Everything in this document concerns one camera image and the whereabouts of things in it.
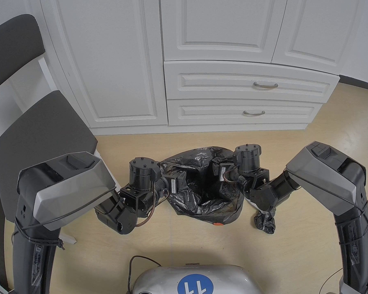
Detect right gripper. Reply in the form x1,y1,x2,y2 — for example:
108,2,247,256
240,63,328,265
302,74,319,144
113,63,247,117
228,170,245,186

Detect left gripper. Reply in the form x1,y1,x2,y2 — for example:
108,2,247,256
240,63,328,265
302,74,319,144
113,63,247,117
157,177,172,198

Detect black plastic bag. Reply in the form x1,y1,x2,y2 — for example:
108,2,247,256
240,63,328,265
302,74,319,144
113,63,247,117
159,146,244,226

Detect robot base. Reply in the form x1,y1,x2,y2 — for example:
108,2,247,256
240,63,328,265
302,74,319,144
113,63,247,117
132,264,263,294

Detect crumpled black plastic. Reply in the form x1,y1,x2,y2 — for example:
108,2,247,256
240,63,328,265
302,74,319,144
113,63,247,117
251,208,277,235

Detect white printed wrapper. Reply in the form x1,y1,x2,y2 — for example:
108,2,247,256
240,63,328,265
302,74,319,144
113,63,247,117
247,198,272,218

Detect white wardrobe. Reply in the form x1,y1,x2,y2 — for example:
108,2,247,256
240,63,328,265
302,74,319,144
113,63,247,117
20,0,368,136

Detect white chair grey seat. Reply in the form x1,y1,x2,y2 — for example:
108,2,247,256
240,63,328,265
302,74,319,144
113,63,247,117
0,14,130,245

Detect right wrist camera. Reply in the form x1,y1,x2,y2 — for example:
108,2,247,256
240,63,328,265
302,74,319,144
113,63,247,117
218,163,234,184

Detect black cable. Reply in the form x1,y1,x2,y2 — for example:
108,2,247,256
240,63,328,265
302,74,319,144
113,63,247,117
127,255,161,292
322,270,345,294

